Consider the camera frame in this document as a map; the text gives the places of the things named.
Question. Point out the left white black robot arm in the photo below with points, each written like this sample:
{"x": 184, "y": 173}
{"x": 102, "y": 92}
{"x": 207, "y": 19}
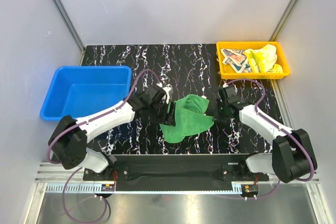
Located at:
{"x": 69, "y": 140}

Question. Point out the left aluminium frame post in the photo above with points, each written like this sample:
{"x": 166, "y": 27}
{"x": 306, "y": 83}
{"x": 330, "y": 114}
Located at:
{"x": 69, "y": 24}

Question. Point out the lime green patterned towel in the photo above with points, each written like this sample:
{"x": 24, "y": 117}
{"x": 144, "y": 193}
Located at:
{"x": 263, "y": 60}

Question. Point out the aluminium frame post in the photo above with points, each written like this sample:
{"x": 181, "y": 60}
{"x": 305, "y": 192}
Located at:
{"x": 283, "y": 19}
{"x": 69, "y": 24}

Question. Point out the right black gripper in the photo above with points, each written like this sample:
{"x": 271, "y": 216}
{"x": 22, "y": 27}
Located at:
{"x": 217, "y": 117}

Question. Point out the green microfiber towel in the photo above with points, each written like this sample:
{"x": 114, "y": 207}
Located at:
{"x": 190, "y": 119}

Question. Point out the slotted cable duct rail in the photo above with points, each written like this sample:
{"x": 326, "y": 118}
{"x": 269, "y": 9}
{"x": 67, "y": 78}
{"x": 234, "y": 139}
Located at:
{"x": 122, "y": 188}

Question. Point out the blue plastic bin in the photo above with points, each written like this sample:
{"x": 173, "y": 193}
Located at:
{"x": 84, "y": 90}

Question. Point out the yellow plastic tray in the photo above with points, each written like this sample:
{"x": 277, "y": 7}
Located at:
{"x": 227, "y": 72}

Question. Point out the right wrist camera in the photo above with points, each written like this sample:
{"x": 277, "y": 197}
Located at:
{"x": 228, "y": 95}

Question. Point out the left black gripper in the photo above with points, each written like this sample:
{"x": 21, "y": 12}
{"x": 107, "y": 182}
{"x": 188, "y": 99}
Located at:
{"x": 165, "y": 119}

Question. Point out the right aluminium frame post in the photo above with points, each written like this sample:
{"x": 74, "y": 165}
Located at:
{"x": 283, "y": 19}

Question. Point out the blue red patterned towel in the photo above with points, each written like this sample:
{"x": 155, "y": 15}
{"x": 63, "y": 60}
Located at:
{"x": 237, "y": 60}

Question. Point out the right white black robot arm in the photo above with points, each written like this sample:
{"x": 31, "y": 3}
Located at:
{"x": 292, "y": 156}

